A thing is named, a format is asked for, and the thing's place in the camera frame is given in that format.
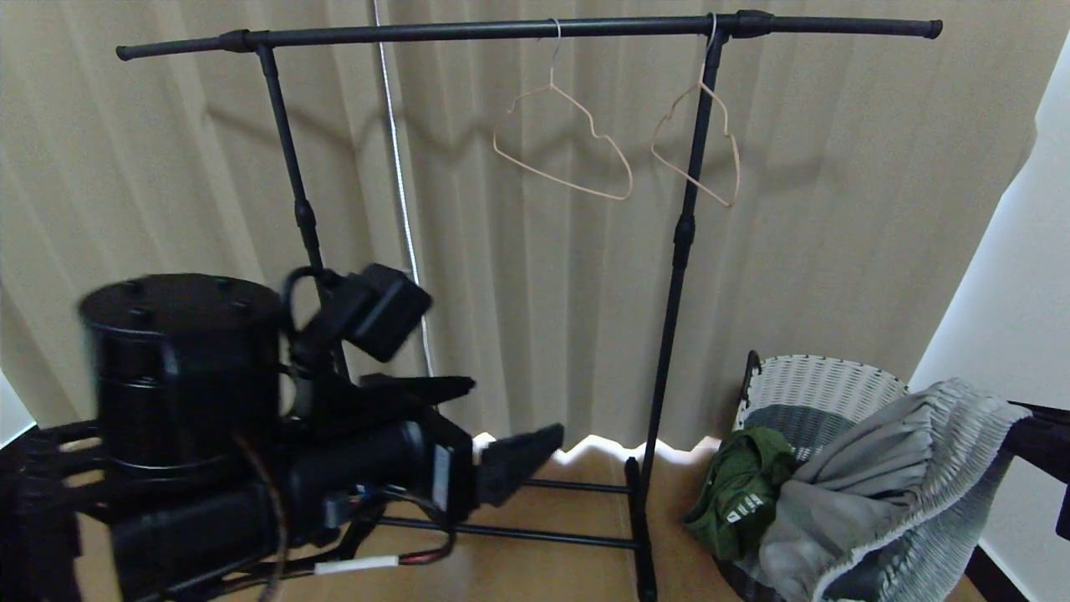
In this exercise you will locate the white laundry basket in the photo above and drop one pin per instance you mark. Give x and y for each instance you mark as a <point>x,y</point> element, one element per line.
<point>819,385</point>

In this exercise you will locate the pale grey shorts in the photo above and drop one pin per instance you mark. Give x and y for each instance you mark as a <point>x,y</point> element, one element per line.
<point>861,502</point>

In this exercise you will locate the pink clothes hanger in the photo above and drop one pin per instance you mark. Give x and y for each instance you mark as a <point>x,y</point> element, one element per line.
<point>558,177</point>
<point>710,193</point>

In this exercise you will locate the green long-sleeved shirt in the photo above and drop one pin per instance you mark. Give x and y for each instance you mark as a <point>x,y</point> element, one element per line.
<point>736,493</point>

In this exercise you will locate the black clothes rack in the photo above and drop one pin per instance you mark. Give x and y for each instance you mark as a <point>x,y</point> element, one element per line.
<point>418,34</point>

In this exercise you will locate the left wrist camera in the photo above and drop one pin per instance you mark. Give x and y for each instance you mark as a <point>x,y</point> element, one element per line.
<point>389,313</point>

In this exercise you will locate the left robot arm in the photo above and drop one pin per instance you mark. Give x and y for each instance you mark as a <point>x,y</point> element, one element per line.
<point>184,368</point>

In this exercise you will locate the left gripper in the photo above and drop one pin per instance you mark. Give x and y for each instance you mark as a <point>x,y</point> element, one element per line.
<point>359,468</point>

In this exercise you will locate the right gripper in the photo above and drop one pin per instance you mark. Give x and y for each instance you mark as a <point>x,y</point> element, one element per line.
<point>1064,510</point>

